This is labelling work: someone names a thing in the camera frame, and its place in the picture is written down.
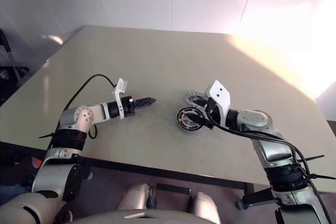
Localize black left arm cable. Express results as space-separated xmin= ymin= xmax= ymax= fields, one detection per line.
xmin=47 ymin=74 xmax=118 ymax=151

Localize silver left robot leg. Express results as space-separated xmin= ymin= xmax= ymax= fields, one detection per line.
xmin=118 ymin=182 xmax=156 ymax=211

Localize silver finned rotor disc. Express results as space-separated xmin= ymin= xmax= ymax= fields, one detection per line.
xmin=183 ymin=90 xmax=209 ymax=109

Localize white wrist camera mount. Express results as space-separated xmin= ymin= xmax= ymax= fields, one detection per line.
xmin=112 ymin=78 xmax=129 ymax=119
xmin=205 ymin=80 xmax=232 ymax=127

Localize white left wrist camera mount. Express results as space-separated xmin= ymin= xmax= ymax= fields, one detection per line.
xmin=112 ymin=78 xmax=129 ymax=119

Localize silver right robot leg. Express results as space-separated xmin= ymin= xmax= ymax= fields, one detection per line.
xmin=188 ymin=191 xmax=221 ymax=224

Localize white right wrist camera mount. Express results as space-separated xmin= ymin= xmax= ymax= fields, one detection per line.
xmin=205 ymin=80 xmax=232 ymax=127

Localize black tripod stand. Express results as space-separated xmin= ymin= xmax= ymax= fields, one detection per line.
xmin=0 ymin=28 xmax=29 ymax=99

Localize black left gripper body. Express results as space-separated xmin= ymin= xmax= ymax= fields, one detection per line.
xmin=122 ymin=97 xmax=138 ymax=118

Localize black table frame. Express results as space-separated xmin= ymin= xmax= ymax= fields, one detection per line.
xmin=0 ymin=141 xmax=274 ymax=209

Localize silver robot leg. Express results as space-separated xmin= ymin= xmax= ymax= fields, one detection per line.
xmin=118 ymin=182 xmax=156 ymax=211
xmin=188 ymin=191 xmax=221 ymax=224

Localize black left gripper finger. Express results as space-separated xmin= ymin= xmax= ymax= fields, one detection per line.
xmin=134 ymin=102 xmax=156 ymax=111
xmin=133 ymin=97 xmax=158 ymax=105

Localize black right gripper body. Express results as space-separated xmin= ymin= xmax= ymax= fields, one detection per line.
xmin=203 ymin=100 xmax=222 ymax=130

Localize black disc part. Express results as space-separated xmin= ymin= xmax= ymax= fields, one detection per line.
xmin=176 ymin=105 xmax=203 ymax=129

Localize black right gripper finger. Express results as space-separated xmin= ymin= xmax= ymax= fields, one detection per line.
xmin=192 ymin=98 xmax=209 ymax=107
xmin=187 ymin=113 xmax=210 ymax=127

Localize grey robot torso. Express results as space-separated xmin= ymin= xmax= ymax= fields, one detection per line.
xmin=61 ymin=209 xmax=190 ymax=224

